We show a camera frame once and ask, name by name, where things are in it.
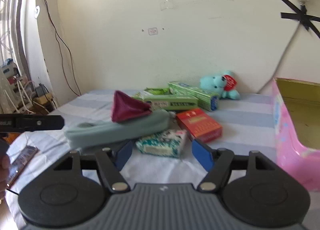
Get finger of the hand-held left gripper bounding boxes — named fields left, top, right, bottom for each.
left=0, top=114, right=65, bottom=133

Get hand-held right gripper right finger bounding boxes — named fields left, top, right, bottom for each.
left=191, top=138, right=276, bottom=193

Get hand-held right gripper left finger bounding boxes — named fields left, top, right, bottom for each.
left=53, top=141, right=133, bottom=193

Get red orange box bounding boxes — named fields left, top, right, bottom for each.
left=175, top=109, right=223, bottom=144

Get grey-green pencil case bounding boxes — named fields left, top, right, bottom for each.
left=64, top=109, right=171, bottom=150

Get teal patterned tissue packet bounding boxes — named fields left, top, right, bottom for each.
left=135, top=129, right=188, bottom=159

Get maroon triangular pouch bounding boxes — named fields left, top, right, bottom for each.
left=111, top=90, right=152, bottom=124

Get green toothpaste box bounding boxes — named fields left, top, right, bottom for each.
left=168, top=81, right=220, bottom=112
left=132, top=91, right=199, bottom=113

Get pink printed box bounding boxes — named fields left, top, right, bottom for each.
left=271, top=77, right=320, bottom=192

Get black power adapter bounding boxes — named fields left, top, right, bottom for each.
left=35, top=83, right=50, bottom=97

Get brown packet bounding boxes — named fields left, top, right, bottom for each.
left=6, top=145, right=40, bottom=188

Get striped blue bedsheet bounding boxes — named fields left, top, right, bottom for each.
left=5, top=88, right=278, bottom=230

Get green snack packet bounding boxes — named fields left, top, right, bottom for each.
left=144, top=87, right=172, bottom=95

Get teal teddy bear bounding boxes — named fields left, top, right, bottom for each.
left=199, top=70, right=241, bottom=100

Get white curtain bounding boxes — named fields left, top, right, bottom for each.
left=0, top=0, right=54, bottom=88

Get black tape cross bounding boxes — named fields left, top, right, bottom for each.
left=280, top=0, right=320, bottom=39

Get bundle of white cables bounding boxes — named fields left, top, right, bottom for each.
left=5, top=78, right=59, bottom=115

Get red and black wire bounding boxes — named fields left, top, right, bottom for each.
left=35, top=0, right=82, bottom=97

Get white cable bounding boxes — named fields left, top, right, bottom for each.
left=257, top=23, right=301, bottom=94

